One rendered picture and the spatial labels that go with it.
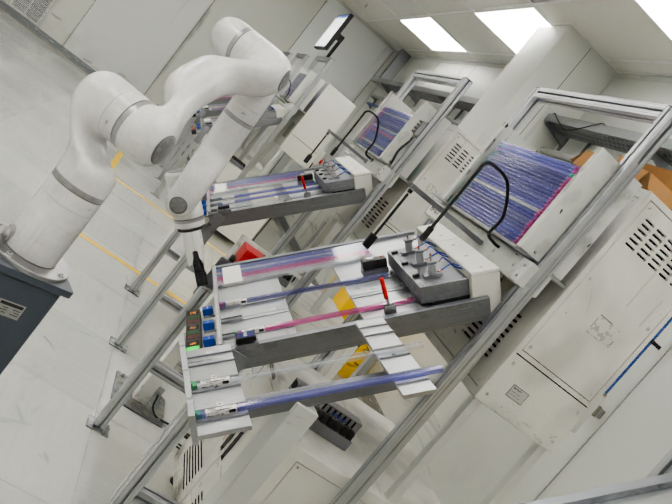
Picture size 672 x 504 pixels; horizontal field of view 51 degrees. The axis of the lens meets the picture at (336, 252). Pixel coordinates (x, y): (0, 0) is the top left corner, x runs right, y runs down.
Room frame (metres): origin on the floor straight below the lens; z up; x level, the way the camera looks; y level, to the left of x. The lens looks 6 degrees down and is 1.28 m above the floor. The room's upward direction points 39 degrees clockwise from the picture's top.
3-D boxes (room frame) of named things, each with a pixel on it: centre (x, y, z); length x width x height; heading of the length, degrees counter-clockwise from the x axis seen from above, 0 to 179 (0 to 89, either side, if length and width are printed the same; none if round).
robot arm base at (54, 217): (1.46, 0.51, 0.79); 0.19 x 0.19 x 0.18
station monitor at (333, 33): (6.64, 1.24, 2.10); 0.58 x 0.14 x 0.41; 19
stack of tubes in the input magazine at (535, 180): (2.15, -0.33, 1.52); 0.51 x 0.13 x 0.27; 19
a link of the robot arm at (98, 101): (1.47, 0.54, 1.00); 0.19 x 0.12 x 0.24; 79
